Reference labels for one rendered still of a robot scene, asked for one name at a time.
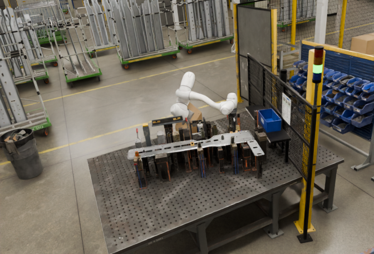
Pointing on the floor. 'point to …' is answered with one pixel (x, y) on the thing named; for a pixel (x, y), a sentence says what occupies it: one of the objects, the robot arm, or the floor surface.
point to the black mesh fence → (286, 126)
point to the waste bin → (22, 152)
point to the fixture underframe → (200, 230)
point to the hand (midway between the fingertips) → (233, 128)
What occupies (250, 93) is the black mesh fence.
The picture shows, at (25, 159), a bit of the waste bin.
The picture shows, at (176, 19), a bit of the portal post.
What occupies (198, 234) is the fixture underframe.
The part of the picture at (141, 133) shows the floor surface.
